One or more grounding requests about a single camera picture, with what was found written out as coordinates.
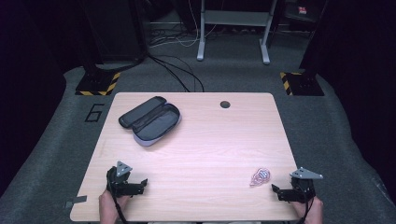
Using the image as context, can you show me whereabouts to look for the black upright stand column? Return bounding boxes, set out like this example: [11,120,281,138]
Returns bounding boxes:
[299,0,331,75]
[78,0,148,73]

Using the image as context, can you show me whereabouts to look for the white metal stand frame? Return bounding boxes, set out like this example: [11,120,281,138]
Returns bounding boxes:
[196,0,278,66]

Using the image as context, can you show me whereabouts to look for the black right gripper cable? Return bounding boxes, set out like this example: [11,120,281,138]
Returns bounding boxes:
[298,197,316,224]

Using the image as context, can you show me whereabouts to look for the person's right hand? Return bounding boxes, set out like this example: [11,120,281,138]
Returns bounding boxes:
[291,195,324,224]

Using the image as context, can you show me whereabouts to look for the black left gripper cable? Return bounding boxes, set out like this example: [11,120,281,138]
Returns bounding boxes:
[111,186,129,224]

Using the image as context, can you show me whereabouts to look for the dark box with red label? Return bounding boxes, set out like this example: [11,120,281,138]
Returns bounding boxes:
[284,0,314,23]

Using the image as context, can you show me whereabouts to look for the grey tape strip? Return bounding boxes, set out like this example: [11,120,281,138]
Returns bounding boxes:
[64,194,89,209]

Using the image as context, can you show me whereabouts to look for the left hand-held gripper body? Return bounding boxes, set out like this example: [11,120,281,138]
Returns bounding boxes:
[106,161,142,198]

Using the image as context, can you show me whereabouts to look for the person's left hand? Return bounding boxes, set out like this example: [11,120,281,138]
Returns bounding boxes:
[98,188,132,224]

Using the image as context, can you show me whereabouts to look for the white floor cables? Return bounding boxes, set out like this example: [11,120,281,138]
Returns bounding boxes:
[148,0,219,49]

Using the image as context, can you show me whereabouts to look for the black floor cables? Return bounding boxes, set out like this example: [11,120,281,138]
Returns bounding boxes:
[147,53,205,93]

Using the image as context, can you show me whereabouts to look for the dark grey pencil case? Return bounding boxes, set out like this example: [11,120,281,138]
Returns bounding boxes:
[118,95,182,147]

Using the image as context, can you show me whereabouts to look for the small pink patterned packet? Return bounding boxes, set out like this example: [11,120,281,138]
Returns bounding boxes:
[248,167,272,188]

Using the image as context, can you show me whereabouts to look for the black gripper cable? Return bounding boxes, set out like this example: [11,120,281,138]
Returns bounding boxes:
[111,186,129,224]
[298,197,316,224]

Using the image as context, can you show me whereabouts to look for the black base plate hazard stripes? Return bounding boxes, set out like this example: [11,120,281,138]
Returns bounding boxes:
[278,71,326,97]
[75,70,122,97]

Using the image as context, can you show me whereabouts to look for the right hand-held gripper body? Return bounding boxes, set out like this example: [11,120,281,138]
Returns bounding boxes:
[289,166,324,203]

